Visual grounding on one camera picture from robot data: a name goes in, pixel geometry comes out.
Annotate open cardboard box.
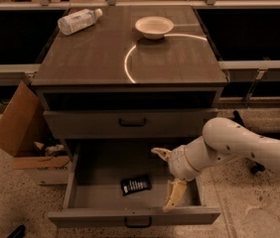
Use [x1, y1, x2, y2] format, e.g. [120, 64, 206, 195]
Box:
[0, 82, 71, 185]

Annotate black middle drawer handle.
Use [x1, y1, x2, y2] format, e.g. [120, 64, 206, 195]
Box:
[124, 216, 152, 228]

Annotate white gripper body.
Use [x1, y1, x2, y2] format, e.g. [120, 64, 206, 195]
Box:
[168, 145, 200, 181]

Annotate white paper bowl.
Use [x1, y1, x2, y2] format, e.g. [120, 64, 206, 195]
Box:
[135, 16, 174, 40]

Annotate black upper drawer handle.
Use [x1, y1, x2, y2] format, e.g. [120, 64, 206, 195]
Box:
[118, 118, 147, 127]

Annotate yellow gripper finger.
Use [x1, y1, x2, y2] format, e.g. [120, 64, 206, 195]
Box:
[151, 148, 172, 162]
[163, 178, 187, 212]

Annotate black drawer handle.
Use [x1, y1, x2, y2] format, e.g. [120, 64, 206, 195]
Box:
[118, 118, 147, 127]
[124, 216, 152, 228]

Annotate clear plastic water bottle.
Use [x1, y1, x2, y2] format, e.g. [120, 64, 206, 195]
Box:
[58, 9, 103, 36]

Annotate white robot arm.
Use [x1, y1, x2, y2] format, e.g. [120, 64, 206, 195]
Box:
[151, 117, 280, 211]

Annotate dark blueberry rxbar wrapper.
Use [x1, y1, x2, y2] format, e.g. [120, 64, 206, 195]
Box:
[120, 175, 152, 196]

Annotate closed grey upper drawer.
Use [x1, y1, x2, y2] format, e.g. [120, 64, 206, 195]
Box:
[44, 108, 217, 139]

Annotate black object on floor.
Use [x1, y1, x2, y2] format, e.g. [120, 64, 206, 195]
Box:
[7, 225, 26, 238]

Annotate grey drawer cabinet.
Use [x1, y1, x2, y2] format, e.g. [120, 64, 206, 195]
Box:
[31, 5, 229, 229]

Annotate black wheeled base leg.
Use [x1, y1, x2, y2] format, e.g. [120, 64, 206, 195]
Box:
[233, 110, 265, 175]

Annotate open grey middle drawer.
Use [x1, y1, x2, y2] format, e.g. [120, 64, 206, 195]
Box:
[48, 139, 220, 228]

